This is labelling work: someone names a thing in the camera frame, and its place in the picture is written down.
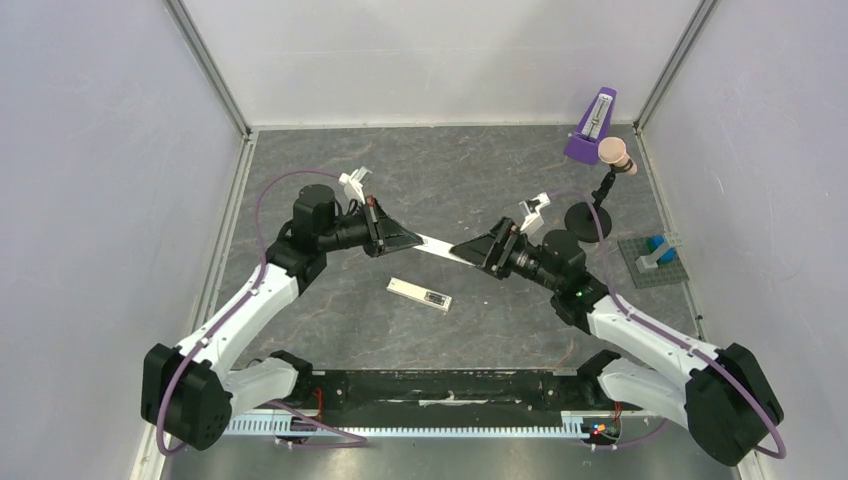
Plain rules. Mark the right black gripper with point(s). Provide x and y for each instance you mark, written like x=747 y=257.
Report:
x=499 y=252

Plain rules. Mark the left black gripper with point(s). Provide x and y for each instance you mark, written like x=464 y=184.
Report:
x=384 y=234

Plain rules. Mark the white remote battery cover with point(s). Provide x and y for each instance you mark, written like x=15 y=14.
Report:
x=439 y=248

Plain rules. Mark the white remote control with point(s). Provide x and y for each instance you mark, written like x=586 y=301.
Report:
x=419 y=294

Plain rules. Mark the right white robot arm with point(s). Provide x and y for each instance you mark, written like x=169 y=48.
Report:
x=721 y=396

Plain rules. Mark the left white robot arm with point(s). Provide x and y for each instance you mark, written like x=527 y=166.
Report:
x=192 y=390

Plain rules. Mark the black stand with pink head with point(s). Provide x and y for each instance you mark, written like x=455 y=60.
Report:
x=590 y=222

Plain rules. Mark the grey brick baseplate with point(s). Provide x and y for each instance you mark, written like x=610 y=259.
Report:
x=666 y=274

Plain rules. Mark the purple metronome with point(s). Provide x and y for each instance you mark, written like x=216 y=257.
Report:
x=583 y=143

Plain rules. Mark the blue and grey bricks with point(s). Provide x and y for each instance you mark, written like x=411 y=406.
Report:
x=662 y=250

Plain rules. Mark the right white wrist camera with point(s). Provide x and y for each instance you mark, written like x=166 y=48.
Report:
x=531 y=209

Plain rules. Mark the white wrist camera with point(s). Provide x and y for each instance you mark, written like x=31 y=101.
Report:
x=531 y=209
x=353 y=184

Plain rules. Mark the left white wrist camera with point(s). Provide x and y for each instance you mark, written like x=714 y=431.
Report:
x=353 y=184

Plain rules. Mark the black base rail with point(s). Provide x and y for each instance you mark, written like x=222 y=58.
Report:
x=452 y=398

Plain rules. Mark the white slotted cable duct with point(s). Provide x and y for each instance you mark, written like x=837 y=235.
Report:
x=277 y=423

